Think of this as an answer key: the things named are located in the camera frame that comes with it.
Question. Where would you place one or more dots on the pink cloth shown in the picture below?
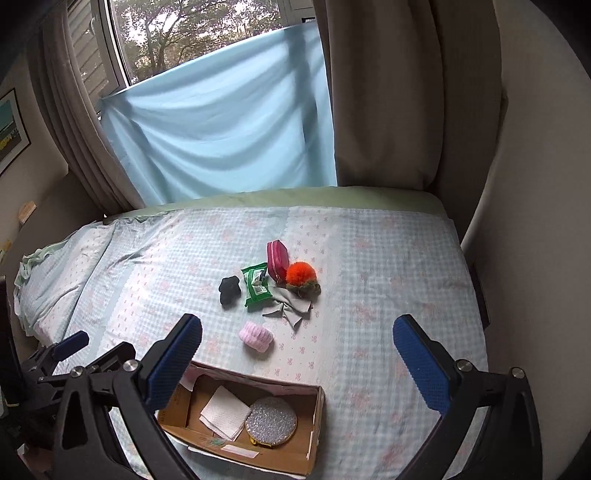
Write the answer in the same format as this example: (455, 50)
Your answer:
(188, 382)

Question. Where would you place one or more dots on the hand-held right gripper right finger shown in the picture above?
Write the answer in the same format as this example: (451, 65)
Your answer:
(420, 364)

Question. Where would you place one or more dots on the pale paper strip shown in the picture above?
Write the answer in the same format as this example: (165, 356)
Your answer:
(240, 451)

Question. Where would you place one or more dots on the pink fuzzy scrunchie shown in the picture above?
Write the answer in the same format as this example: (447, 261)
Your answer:
(256, 338)

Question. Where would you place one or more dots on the framed wall picture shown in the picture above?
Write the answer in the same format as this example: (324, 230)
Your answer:
(11, 134)

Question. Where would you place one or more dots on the beige pleated curtain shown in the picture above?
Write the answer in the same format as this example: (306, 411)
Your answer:
(78, 124)

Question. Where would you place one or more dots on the grey cloth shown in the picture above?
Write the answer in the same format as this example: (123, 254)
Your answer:
(288, 310)

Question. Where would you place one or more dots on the cardboard box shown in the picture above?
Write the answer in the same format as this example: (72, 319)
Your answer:
(295, 444)

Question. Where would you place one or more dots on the green wet wipes packet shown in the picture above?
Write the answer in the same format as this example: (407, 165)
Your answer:
(255, 287)

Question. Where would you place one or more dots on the white folded tissue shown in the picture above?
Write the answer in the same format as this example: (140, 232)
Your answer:
(224, 410)

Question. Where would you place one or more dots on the magenta zip pouch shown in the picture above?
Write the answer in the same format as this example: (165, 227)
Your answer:
(278, 264)

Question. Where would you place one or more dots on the silver glitter round compact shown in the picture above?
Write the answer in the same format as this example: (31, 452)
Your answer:
(270, 422)

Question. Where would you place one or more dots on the beige smooth curtain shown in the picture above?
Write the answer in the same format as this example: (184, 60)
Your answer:
(383, 92)

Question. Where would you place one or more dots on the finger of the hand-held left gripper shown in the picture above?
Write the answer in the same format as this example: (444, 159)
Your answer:
(117, 353)
(70, 344)

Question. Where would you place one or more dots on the window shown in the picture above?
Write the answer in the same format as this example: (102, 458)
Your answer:
(184, 37)

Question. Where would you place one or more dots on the small black plush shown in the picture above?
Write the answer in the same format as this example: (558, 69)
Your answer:
(229, 290)

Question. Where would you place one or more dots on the orange pom-pom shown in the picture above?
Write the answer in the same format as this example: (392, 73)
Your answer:
(300, 274)

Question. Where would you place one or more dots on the green bed sheet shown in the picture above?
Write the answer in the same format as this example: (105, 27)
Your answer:
(277, 196)

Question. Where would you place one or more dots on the olive green scrunchie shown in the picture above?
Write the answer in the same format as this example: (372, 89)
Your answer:
(312, 290)

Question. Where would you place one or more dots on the small beige packet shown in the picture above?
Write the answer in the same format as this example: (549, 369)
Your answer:
(27, 211)

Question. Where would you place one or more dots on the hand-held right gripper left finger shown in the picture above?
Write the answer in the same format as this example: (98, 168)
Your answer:
(178, 360)

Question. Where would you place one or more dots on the light blue hanging cloth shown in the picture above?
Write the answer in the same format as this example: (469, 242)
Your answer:
(221, 129)

